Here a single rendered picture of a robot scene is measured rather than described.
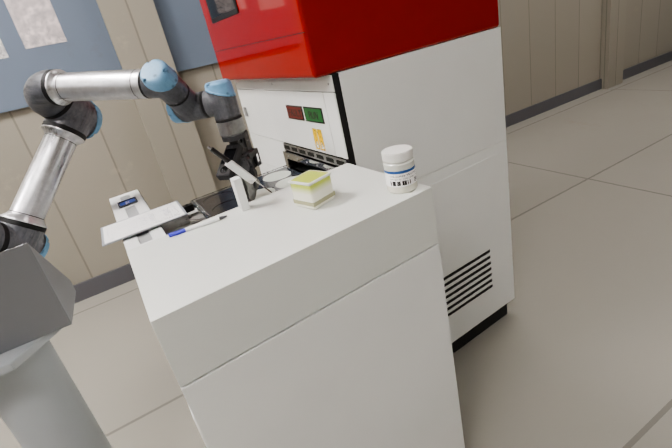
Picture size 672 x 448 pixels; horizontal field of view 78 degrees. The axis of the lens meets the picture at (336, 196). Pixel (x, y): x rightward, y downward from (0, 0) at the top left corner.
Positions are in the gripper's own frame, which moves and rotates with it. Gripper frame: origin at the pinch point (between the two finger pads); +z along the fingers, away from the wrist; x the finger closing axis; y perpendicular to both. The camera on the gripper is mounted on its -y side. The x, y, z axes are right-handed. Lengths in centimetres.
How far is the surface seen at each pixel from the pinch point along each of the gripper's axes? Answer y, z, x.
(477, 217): 45, 35, -65
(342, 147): 9.4, -9.8, -29.2
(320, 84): 12.9, -28.1, -25.5
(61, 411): -51, 33, 40
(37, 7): 102, -85, 157
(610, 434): 1, 91, -99
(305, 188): -22.4, -10.6, -28.4
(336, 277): -36, 4, -36
